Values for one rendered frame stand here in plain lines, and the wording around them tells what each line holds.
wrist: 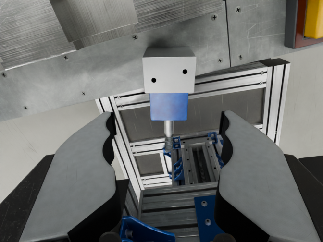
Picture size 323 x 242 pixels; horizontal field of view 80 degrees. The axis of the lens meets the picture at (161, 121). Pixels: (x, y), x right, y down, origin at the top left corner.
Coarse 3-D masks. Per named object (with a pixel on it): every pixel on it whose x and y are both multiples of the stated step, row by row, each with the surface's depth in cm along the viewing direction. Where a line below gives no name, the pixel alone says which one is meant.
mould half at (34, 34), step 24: (0, 0) 13; (24, 0) 13; (48, 0) 13; (144, 0) 13; (168, 0) 13; (192, 0) 13; (216, 0) 13; (0, 24) 14; (24, 24) 13; (48, 24) 13; (144, 24) 13; (168, 24) 13; (0, 48) 14; (24, 48) 14; (48, 48) 14; (72, 48) 14
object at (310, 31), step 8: (312, 0) 18; (320, 0) 17; (312, 8) 18; (320, 8) 17; (312, 16) 18; (320, 16) 17; (312, 24) 18; (320, 24) 18; (304, 32) 20; (312, 32) 19; (320, 32) 18
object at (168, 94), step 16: (160, 48) 22; (176, 48) 21; (144, 64) 18; (160, 64) 18; (176, 64) 18; (192, 64) 18; (144, 80) 19; (160, 80) 19; (176, 80) 19; (192, 80) 19; (160, 96) 21; (176, 96) 21; (160, 112) 22; (176, 112) 22
